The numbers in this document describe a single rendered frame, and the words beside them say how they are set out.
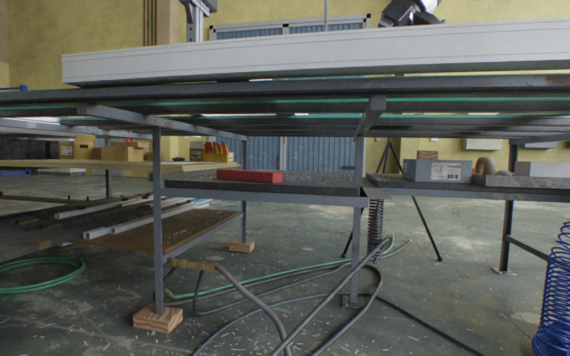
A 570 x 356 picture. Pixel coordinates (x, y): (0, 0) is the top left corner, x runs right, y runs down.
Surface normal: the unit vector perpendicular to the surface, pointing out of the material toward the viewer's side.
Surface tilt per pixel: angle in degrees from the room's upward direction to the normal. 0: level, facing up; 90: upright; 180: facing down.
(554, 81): 90
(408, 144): 90
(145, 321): 90
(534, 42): 90
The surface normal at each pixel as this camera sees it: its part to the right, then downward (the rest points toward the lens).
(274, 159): -0.20, 0.07
